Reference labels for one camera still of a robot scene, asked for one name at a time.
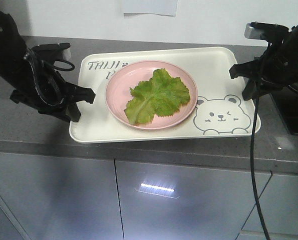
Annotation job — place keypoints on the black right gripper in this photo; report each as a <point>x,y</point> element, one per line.
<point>278,68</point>

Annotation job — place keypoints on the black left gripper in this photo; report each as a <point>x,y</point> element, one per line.
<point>50,93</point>

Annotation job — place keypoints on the pink round plate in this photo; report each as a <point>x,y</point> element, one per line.
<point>118,92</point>

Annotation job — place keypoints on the cream bear print tray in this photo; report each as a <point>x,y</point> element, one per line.
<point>220,111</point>

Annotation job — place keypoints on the green lettuce leaves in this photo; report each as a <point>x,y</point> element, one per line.
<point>162,96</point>

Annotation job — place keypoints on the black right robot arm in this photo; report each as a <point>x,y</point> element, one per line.
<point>277,67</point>

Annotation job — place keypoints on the black induction cooktop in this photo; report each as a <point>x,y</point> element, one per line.
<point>286,102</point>

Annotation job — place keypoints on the grey left cabinet door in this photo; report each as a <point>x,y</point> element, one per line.
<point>60,198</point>

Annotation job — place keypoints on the grey cabinet door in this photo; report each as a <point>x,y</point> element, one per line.
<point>60,198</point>
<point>172,202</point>
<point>279,204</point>

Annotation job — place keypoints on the grey right cabinet door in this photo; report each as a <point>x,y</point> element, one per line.
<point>279,204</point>

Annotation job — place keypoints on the grey middle cabinet door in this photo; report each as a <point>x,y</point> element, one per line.
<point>172,202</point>

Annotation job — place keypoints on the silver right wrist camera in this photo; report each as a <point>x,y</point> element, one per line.
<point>265,31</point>

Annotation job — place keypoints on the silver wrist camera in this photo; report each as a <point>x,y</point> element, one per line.
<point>53,51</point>
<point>265,31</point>

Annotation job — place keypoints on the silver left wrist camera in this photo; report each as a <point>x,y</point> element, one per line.
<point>53,51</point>

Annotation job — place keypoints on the white paper on wall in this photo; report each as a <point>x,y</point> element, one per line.
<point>155,7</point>

